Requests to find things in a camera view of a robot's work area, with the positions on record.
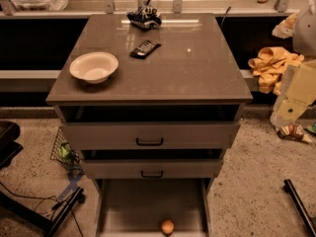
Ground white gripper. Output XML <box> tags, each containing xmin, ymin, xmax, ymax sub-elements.
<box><xmin>270</xmin><ymin>60</ymin><xmax>316</xmax><ymax>127</ymax></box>

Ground orange fruit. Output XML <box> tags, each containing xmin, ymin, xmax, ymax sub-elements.
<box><xmin>161</xmin><ymin>219</ymin><xmax>175</xmax><ymax>235</ymax></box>

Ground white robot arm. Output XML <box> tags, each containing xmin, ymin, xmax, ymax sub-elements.
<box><xmin>271</xmin><ymin>0</ymin><xmax>316</xmax><ymax>127</ymax></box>

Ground top grey drawer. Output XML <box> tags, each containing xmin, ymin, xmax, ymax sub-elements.
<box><xmin>61</xmin><ymin>121</ymin><xmax>240</xmax><ymax>150</ymax></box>

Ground grey drawer cabinet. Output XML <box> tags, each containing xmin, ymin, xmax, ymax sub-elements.
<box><xmin>45</xmin><ymin>13</ymin><xmax>254</xmax><ymax>237</ymax></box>

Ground bottom grey open drawer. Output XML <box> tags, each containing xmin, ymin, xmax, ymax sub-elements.
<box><xmin>96</xmin><ymin>179</ymin><xmax>212</xmax><ymax>237</ymax></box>

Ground middle grey drawer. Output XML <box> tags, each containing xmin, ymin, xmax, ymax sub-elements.
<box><xmin>81</xmin><ymin>159</ymin><xmax>223</xmax><ymax>179</ymax></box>

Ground yellow crumpled cloth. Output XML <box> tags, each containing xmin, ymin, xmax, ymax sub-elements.
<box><xmin>248</xmin><ymin>46</ymin><xmax>304</xmax><ymax>96</ymax></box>

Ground brown snack bag on floor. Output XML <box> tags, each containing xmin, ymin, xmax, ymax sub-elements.
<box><xmin>276</xmin><ymin>123</ymin><xmax>313</xmax><ymax>144</ymax></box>

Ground black candy bar wrapper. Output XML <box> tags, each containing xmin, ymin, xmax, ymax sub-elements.
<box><xmin>129</xmin><ymin>39</ymin><xmax>161</xmax><ymax>59</ymax></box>

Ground black white snack bag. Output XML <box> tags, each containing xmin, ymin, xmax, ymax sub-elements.
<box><xmin>126</xmin><ymin>5</ymin><xmax>162</xmax><ymax>30</ymax></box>

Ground white bowl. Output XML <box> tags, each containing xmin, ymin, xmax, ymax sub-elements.
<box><xmin>69</xmin><ymin>52</ymin><xmax>119</xmax><ymax>84</ymax></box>

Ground blue tape on floor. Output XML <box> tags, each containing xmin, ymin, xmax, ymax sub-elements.
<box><xmin>57</xmin><ymin>172</ymin><xmax>83</xmax><ymax>201</ymax></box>

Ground black stand base left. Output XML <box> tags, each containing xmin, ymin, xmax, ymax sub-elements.
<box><xmin>0</xmin><ymin>120</ymin><xmax>85</xmax><ymax>237</ymax></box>

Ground wire basket with green item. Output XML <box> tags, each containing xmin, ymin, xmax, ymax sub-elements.
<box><xmin>50</xmin><ymin>129</ymin><xmax>82</xmax><ymax>172</ymax></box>

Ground black cable on floor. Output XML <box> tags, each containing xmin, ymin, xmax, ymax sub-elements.
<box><xmin>0</xmin><ymin>181</ymin><xmax>85</xmax><ymax>237</ymax></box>

